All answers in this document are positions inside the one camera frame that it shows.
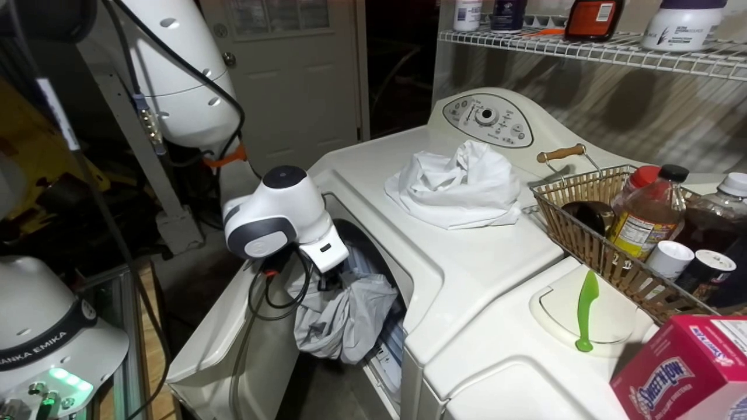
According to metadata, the pink box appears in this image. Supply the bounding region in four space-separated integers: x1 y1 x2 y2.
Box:
612 315 747 420

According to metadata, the white cloth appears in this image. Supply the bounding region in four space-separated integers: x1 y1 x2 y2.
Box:
386 140 523 228

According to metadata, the white washing machine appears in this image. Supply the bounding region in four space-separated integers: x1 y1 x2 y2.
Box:
310 88 622 420

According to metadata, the grey cloth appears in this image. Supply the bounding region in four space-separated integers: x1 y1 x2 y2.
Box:
293 241 399 363

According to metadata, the white tall bottle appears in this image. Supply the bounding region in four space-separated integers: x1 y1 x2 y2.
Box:
454 0 484 32

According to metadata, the white wire shelf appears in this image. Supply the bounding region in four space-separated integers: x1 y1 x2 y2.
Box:
439 31 747 82

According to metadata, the wicker basket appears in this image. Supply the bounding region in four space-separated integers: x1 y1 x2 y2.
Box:
532 166 747 322

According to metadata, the white jar blue lid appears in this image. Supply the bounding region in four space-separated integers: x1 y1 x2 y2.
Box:
640 0 729 53

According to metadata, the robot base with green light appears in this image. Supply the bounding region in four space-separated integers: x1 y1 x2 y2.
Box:
0 256 130 420

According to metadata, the amber vinegar bottle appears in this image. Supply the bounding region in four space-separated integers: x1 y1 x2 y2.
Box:
608 163 690 259

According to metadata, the green plastic utensil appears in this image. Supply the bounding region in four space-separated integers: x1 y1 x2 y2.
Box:
575 270 598 352

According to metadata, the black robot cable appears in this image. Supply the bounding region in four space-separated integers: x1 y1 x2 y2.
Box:
102 0 322 322

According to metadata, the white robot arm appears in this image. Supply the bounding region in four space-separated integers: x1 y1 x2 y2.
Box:
4 0 348 273

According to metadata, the dark blue canister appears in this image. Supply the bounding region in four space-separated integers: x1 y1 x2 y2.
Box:
490 0 529 31

